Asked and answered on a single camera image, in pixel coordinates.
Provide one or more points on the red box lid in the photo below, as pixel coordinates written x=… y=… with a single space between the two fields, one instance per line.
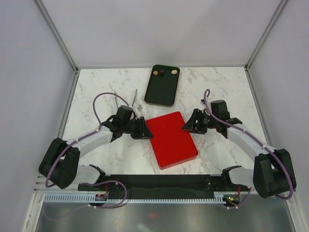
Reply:
x=171 y=145

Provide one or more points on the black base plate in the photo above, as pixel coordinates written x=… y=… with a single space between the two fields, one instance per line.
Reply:
x=171 y=186

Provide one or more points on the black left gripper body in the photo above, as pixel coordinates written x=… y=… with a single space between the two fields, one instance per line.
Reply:
x=134 y=132

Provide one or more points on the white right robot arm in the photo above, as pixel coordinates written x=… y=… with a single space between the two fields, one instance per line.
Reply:
x=273 y=172

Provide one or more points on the red chocolate box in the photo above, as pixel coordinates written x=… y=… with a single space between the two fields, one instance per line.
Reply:
x=178 y=165

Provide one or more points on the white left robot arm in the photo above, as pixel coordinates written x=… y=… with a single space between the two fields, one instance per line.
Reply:
x=60 y=165

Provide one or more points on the metal tongs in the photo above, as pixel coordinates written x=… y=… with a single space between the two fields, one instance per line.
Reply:
x=119 y=99

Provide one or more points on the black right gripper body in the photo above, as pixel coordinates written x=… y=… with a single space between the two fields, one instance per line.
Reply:
x=209 y=122

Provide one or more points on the dark green tray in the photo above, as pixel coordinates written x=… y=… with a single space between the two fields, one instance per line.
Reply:
x=162 y=88

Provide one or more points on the white slotted cable duct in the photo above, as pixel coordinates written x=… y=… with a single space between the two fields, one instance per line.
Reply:
x=94 y=198

